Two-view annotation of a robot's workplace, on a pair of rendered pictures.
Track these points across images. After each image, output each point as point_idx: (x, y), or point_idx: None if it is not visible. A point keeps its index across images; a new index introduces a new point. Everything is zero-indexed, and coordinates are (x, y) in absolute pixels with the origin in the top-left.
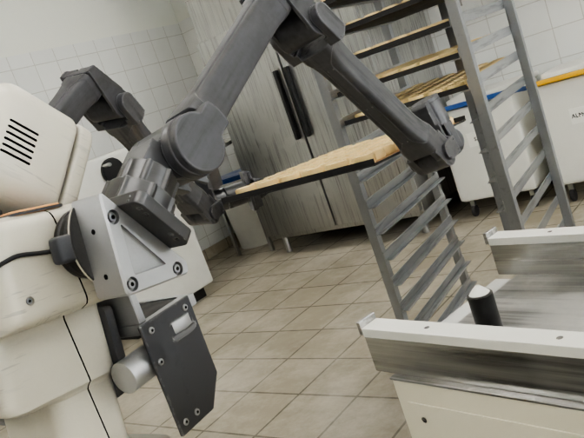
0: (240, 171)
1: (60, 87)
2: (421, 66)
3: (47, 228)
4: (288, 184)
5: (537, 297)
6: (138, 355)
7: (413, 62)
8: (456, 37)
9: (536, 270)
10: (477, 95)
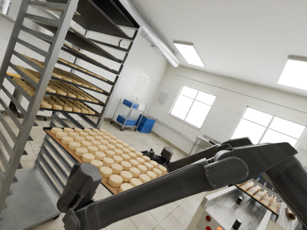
0: (76, 164)
1: (304, 169)
2: (90, 101)
3: None
4: None
5: (219, 213)
6: None
7: (55, 83)
8: (108, 101)
9: (208, 205)
10: (101, 120)
